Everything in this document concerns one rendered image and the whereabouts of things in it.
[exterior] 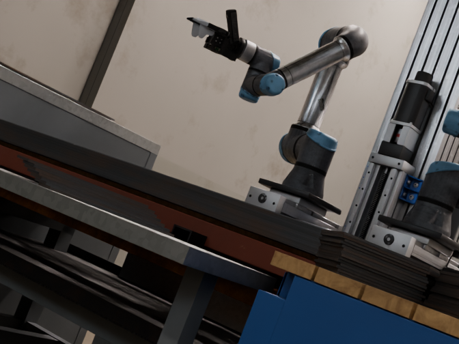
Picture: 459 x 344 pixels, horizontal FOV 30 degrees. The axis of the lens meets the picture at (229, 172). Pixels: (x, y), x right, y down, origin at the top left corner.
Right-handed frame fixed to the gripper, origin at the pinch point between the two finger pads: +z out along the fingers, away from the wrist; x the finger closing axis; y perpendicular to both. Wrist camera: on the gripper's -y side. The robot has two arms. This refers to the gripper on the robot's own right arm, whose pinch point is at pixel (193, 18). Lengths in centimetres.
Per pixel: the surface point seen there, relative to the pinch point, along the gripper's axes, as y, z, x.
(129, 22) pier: -15, -71, 379
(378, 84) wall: -89, -408, 573
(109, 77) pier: 30, -73, 374
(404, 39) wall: -151, -424, 590
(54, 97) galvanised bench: 44, 30, 13
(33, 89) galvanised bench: 45, 38, 9
